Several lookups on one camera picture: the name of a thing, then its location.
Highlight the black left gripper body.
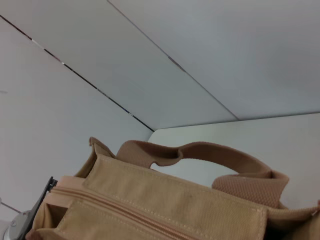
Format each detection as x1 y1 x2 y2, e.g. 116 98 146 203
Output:
31 176 56 216

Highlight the khaki canvas food bag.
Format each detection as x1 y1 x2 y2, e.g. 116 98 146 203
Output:
26 136 320 240

